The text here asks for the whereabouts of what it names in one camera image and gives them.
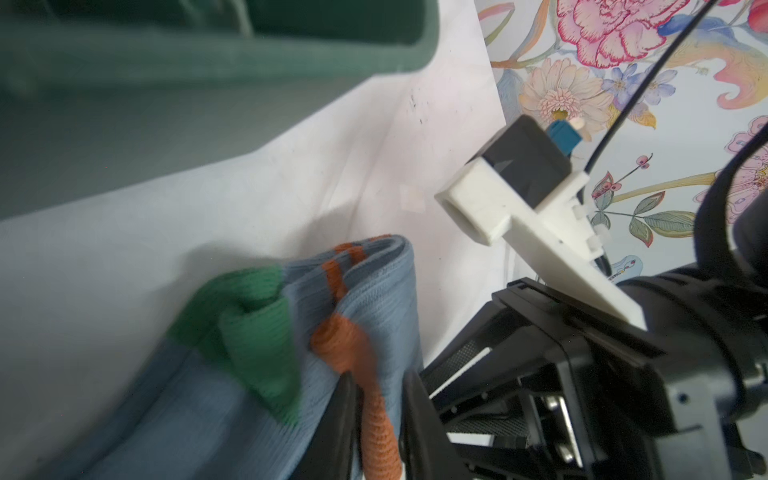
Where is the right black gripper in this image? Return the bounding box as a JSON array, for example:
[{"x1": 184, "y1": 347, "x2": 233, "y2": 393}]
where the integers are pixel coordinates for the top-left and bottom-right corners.
[{"x1": 421, "y1": 265, "x2": 767, "y2": 479}]

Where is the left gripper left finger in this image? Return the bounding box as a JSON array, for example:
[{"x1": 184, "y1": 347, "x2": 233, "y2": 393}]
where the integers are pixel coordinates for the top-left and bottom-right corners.
[{"x1": 289, "y1": 372, "x2": 359, "y2": 480}]

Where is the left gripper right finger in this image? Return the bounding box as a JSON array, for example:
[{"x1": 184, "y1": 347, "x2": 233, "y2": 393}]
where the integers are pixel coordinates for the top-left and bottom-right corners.
[{"x1": 400, "y1": 370, "x2": 472, "y2": 480}]

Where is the blue green orange sock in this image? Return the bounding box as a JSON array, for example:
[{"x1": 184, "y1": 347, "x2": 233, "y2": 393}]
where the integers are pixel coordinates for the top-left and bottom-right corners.
[{"x1": 41, "y1": 235, "x2": 422, "y2": 479}]

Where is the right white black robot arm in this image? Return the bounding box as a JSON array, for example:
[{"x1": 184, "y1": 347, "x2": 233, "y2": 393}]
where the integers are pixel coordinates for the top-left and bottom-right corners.
[{"x1": 401, "y1": 116, "x2": 767, "y2": 479}]

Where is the green plastic divider tray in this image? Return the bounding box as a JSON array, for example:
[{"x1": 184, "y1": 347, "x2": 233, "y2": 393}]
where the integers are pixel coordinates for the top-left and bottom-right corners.
[{"x1": 1, "y1": 1, "x2": 440, "y2": 218}]

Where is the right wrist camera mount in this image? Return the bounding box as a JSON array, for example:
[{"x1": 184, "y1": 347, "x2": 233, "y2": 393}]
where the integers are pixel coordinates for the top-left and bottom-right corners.
[{"x1": 435, "y1": 115, "x2": 646, "y2": 329}]

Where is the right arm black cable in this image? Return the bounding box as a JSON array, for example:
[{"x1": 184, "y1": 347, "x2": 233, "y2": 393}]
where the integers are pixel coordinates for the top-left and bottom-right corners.
[{"x1": 578, "y1": 0, "x2": 721, "y2": 277}]

